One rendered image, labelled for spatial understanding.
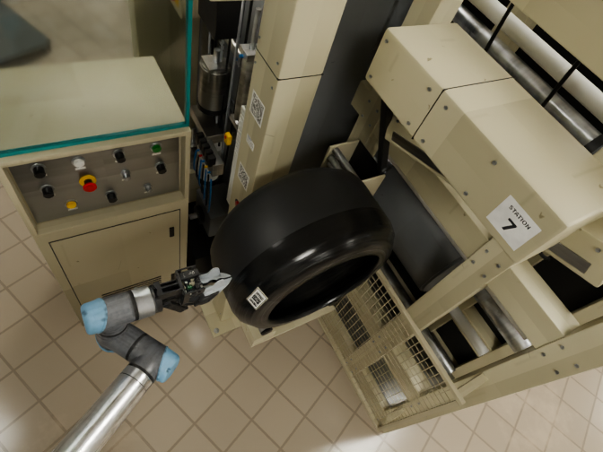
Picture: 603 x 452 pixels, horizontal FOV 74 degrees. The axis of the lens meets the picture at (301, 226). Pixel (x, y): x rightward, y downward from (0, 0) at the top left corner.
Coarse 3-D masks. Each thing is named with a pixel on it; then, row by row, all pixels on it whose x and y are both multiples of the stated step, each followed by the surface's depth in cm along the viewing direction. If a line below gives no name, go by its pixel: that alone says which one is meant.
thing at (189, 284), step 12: (180, 276) 99; (192, 276) 100; (156, 288) 95; (168, 288) 97; (180, 288) 97; (192, 288) 100; (204, 288) 99; (156, 300) 95; (168, 300) 99; (180, 300) 101; (192, 300) 102; (156, 312) 98
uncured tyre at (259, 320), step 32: (256, 192) 111; (288, 192) 107; (320, 192) 107; (352, 192) 112; (224, 224) 112; (256, 224) 106; (288, 224) 103; (320, 224) 102; (352, 224) 104; (384, 224) 113; (224, 256) 112; (256, 256) 104; (288, 256) 100; (320, 256) 101; (352, 256) 108; (384, 256) 124; (224, 288) 116; (256, 288) 104; (288, 288) 105; (320, 288) 150; (352, 288) 140; (256, 320) 116; (288, 320) 134
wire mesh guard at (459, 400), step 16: (384, 304) 156; (400, 304) 147; (320, 320) 210; (384, 320) 159; (368, 336) 174; (416, 336) 143; (336, 352) 203; (352, 352) 190; (432, 352) 140; (352, 368) 195; (368, 368) 182; (384, 384) 173; (400, 384) 162; (416, 384) 152; (448, 384) 135; (400, 400) 165; (464, 400) 133; (384, 416) 181; (416, 416) 157
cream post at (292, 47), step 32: (288, 0) 83; (320, 0) 83; (288, 32) 86; (320, 32) 90; (256, 64) 103; (288, 64) 93; (320, 64) 98; (288, 96) 102; (256, 128) 114; (288, 128) 113; (256, 160) 120; (288, 160) 126
